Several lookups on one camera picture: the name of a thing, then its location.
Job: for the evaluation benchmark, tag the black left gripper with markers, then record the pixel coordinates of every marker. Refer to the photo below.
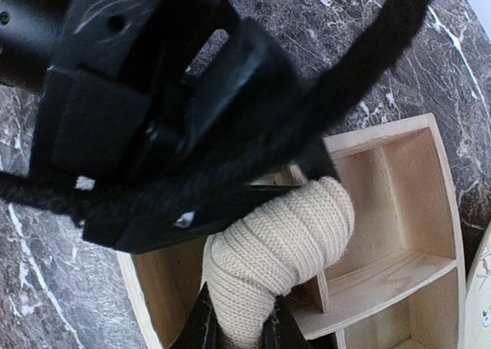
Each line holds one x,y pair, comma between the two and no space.
112,114

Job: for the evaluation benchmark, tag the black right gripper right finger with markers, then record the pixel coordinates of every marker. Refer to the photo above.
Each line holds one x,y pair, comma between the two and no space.
281,331

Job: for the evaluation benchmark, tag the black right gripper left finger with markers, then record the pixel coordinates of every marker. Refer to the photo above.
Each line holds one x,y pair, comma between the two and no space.
201,330

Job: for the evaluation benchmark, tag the beige striped sock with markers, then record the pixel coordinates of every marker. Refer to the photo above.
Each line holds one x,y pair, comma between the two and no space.
279,245

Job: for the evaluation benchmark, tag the wooden compartment tray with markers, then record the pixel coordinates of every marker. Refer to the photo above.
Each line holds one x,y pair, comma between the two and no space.
401,280

